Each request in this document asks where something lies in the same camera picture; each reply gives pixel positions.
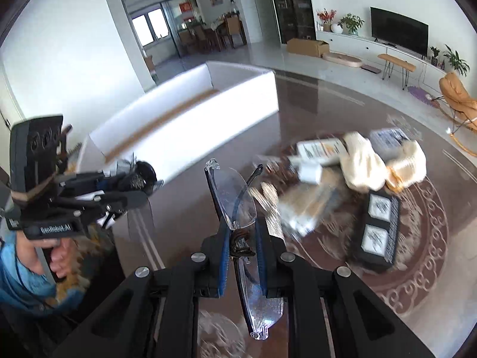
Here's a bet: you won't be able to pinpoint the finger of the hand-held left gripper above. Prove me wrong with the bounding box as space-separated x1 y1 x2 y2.
60 172 129 195
80 194 148 228

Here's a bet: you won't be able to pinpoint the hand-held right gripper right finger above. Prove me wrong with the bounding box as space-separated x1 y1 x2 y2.
255 218 436 358

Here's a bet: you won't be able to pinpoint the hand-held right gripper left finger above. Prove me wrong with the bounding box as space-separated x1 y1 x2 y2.
52 226 232 358

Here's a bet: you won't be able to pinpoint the black mesh hair bow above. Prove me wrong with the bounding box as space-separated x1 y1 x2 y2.
110 155 165 213

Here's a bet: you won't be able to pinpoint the rimless eyeglasses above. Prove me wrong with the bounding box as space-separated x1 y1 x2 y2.
204 158 286 340

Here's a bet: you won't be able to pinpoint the large white box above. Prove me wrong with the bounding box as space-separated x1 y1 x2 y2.
76 61 280 228

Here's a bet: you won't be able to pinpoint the white sunscreen tube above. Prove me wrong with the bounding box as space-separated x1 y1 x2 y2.
296 138 349 166

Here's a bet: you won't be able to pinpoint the cream knitted glove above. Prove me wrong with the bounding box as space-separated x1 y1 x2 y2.
339 131 388 192
385 140 427 191

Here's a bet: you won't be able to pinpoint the person's left forearm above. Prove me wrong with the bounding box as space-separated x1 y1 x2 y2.
0 237 86 319

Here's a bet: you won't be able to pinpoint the person's left hand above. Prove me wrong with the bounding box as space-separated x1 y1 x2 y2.
18 236 77 281

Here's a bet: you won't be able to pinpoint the pack of cotton swabs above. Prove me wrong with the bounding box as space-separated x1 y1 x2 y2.
278 168 351 237

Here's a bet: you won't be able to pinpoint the clear tube of brown beads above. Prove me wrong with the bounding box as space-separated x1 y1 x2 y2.
253 157 295 180

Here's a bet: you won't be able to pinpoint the small bottle with white cap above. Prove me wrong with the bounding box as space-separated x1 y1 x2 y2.
289 157 323 183

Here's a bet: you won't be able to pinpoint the black box with white labels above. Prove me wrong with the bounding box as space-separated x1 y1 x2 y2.
352 190 401 273

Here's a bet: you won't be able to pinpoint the clear plastic packet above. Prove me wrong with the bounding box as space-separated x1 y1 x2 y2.
369 127 414 153

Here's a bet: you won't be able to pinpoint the dining table with chairs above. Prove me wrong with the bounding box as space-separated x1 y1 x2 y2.
177 13 248 55

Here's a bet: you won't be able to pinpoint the oval pet mat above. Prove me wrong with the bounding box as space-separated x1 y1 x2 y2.
322 51 364 70

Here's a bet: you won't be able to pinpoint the cardboard box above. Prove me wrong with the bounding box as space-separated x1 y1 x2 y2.
286 38 330 58

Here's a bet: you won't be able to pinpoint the purple floor mat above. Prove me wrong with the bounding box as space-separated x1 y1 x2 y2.
407 86 438 107

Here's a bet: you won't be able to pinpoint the white television cabinet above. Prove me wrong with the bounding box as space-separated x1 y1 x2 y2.
316 30 448 94

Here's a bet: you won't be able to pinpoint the wooden stool with metal legs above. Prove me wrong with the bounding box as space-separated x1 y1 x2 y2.
377 53 417 90

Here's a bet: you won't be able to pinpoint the red flower plant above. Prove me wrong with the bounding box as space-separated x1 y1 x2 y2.
317 8 337 32

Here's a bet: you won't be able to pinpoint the green potted plant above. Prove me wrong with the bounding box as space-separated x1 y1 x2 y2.
338 13 365 36

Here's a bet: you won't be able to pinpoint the orange lounge chair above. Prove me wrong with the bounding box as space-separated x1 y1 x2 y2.
439 72 477 146

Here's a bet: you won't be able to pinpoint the dark glass display cabinet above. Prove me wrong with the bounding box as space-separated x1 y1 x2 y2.
266 0 317 45

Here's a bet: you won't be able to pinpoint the black television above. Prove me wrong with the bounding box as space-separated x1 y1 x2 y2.
370 7 429 57

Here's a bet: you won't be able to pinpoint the large leafy potted plant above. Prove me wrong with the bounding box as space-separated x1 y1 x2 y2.
442 45 470 77

